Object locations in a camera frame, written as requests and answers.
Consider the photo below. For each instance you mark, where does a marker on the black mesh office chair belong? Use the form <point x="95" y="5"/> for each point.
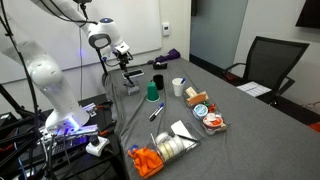
<point x="270" y="63"/>

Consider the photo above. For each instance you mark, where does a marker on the clear tray with craft items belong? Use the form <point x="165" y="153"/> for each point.
<point x="220" y="128"/>

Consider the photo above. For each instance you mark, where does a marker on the white wall thermostat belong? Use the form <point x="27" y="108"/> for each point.
<point x="166" y="29"/>

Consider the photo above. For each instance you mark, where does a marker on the teal tape roll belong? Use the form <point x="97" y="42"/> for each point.
<point x="200" y="111"/>

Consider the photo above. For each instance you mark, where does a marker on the silver tablet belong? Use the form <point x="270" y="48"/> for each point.
<point x="136" y="72"/>

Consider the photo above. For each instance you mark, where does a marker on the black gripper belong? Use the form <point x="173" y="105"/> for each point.
<point x="124" y="58"/>

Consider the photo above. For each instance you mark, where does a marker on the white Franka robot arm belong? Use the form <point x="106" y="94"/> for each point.
<point x="56" y="90"/>

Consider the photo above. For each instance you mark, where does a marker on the blue marker in cup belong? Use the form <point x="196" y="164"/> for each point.
<point x="182" y="80"/>

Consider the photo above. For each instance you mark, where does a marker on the black marker with blue cap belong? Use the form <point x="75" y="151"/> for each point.
<point x="156" y="112"/>

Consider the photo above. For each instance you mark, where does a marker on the white folded card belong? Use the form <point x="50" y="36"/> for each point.
<point x="181" y="128"/>

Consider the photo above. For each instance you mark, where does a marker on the wooden block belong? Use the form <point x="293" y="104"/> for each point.
<point x="196" y="96"/>

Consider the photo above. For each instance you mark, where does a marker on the large orange bag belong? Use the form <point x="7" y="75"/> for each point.
<point x="315" y="127"/>

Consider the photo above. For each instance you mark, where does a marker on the grey tablecloth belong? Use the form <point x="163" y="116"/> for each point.
<point x="250" y="140"/>

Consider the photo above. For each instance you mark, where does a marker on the white whiteboard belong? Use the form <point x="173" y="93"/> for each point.
<point x="143" y="23"/>

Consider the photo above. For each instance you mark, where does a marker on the white emergency stop box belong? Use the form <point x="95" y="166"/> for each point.
<point x="97" y="146"/>

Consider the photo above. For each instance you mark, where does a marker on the black wall monitor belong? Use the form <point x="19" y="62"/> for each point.
<point x="308" y="13"/>

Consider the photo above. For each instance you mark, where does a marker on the white paper cup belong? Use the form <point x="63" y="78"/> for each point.
<point x="178" y="88"/>

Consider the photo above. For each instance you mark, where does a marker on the green plastic cup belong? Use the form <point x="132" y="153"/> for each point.
<point x="152" y="92"/>

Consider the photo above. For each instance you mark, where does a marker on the purple folded umbrella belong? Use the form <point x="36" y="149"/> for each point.
<point x="168" y="55"/>

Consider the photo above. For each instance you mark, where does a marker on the clear tray with tape rolls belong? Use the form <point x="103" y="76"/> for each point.
<point x="190" y="146"/>

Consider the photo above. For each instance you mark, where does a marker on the cream tape roll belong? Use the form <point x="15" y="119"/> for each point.
<point x="166" y="150"/>

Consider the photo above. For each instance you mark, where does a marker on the black robot cart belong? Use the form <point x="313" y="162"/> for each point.
<point x="20" y="146"/>

